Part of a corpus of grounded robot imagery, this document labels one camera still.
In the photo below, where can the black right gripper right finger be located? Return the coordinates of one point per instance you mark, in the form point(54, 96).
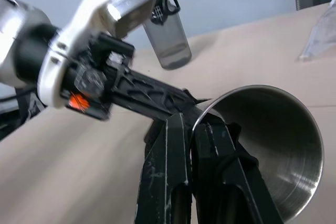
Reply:
point(231, 195)

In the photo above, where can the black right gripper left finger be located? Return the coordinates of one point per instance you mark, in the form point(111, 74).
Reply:
point(164, 176)

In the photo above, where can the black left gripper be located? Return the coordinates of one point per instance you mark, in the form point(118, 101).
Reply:
point(90, 77)

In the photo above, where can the shiny metal cup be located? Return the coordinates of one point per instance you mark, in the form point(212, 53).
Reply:
point(278, 140)

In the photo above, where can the grey shaker bottle black lid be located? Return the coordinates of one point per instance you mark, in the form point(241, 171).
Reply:
point(170, 37)

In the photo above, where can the clear plastic bag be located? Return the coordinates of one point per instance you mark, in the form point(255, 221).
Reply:
point(320, 32)

